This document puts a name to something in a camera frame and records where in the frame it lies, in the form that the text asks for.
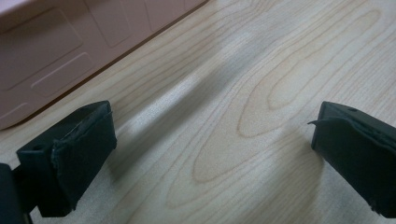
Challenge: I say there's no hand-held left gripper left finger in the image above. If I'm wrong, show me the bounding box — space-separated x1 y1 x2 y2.
16 100 118 218

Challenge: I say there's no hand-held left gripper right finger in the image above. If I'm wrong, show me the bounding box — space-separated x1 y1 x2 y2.
307 101 396 219

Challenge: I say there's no pink plastic box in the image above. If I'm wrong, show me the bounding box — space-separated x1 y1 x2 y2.
0 0 210 131

